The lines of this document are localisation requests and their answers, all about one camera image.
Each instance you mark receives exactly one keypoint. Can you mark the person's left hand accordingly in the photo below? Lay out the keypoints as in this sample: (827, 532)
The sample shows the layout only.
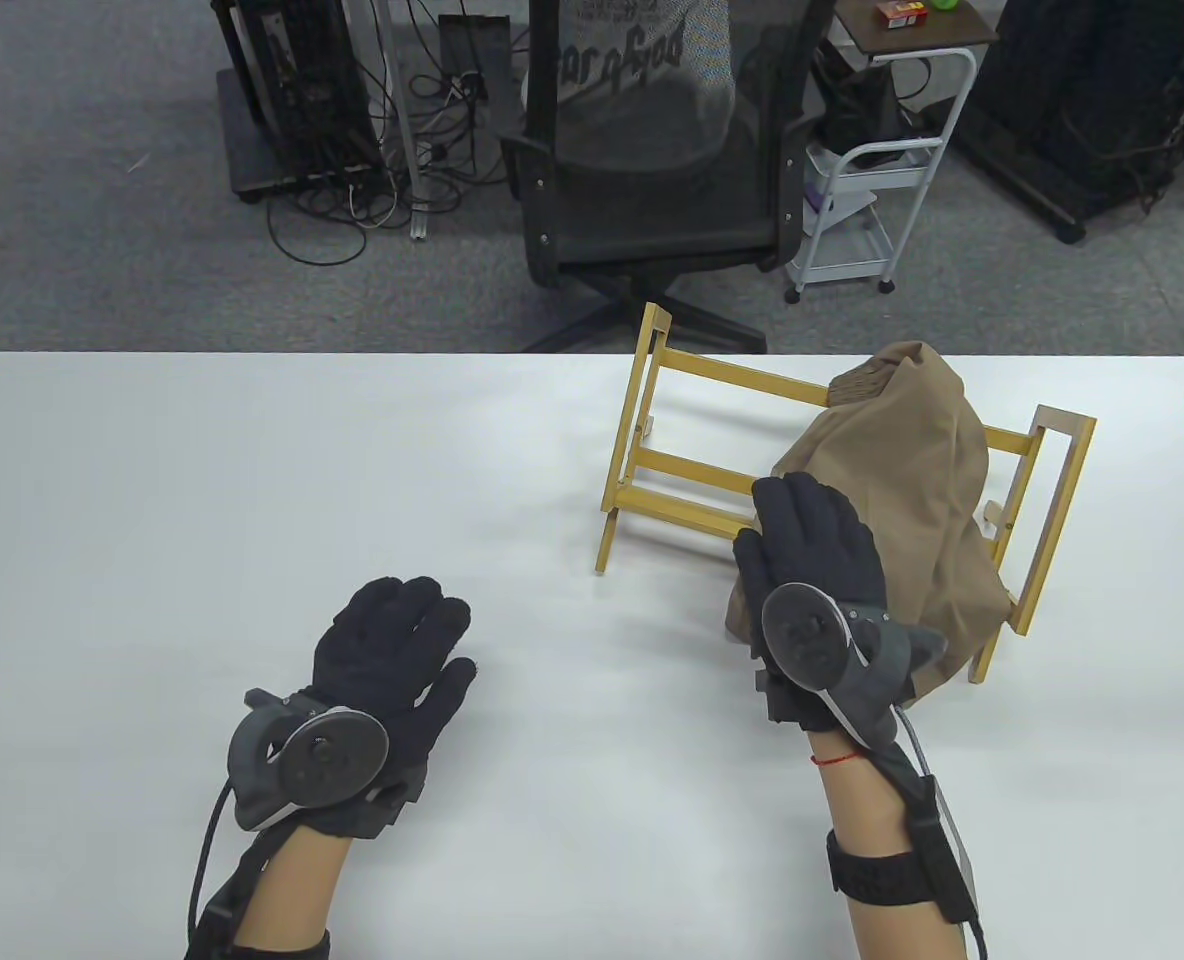
(392, 650)

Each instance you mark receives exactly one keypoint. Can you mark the person's right hand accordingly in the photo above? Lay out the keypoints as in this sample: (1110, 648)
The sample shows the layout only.
(817, 540)

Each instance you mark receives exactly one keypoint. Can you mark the tan shorts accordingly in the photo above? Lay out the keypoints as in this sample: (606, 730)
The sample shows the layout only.
(902, 500)

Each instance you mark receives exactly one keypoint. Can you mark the wooden book rack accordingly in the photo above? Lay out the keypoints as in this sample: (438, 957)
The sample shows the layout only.
(692, 470)

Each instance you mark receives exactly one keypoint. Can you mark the person's right forearm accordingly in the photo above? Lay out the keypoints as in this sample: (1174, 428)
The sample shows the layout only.
(877, 810)

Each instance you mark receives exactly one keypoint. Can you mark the person's left forearm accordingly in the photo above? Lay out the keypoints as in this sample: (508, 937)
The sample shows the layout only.
(297, 885)

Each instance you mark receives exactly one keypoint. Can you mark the black mesh covered rack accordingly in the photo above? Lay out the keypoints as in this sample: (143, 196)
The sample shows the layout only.
(1102, 100)

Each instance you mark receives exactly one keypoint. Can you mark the black equipment rack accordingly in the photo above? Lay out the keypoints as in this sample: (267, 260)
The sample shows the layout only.
(292, 90)

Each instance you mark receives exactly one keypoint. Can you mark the grey right hand tracker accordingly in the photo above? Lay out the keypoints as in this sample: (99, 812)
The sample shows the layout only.
(802, 635)

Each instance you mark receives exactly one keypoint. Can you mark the grey hand tracker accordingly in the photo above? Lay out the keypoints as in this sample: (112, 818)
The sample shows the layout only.
(802, 635)
(327, 755)

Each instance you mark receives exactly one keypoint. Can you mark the grey left hand tracker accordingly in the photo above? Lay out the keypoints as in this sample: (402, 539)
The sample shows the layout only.
(327, 755)

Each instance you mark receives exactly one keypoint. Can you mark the black office chair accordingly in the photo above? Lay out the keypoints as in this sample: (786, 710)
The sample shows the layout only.
(652, 210)

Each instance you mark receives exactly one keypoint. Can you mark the black bag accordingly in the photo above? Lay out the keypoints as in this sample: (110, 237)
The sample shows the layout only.
(857, 100)

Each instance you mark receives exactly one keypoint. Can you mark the white rolling cart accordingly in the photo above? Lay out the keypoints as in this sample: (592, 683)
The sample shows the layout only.
(912, 45)

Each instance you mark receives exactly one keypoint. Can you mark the red box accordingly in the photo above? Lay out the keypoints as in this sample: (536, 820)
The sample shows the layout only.
(902, 12)

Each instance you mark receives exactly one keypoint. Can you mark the white metal leg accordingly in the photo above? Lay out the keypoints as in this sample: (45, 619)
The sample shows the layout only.
(402, 110)

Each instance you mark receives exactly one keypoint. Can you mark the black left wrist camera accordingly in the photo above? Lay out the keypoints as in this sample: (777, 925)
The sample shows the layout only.
(252, 945)

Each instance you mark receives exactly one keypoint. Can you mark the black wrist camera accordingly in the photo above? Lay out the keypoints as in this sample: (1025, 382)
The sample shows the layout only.
(947, 860)
(252, 945)

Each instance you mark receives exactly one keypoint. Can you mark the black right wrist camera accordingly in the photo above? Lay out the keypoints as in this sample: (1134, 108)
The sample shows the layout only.
(947, 860)

